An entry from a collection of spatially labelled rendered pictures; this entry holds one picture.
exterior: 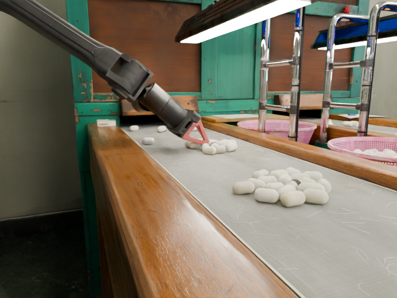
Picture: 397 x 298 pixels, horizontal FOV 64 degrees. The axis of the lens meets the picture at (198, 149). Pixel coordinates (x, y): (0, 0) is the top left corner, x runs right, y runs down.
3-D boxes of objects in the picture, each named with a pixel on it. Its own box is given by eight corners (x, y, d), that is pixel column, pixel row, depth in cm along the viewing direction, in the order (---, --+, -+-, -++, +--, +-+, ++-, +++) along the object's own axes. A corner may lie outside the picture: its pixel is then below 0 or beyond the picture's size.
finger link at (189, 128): (208, 130, 86) (183, 109, 82) (219, 134, 80) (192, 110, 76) (192, 150, 86) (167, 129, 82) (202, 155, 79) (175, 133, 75)
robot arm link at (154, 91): (139, 97, 70) (154, 77, 71) (131, 100, 76) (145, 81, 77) (163, 116, 73) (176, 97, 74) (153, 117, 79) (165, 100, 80)
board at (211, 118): (215, 122, 117) (215, 119, 116) (200, 118, 130) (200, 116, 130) (289, 119, 128) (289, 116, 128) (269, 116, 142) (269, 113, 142)
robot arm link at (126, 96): (111, 87, 68) (134, 57, 70) (101, 93, 78) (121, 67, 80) (155, 120, 73) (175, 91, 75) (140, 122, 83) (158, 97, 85)
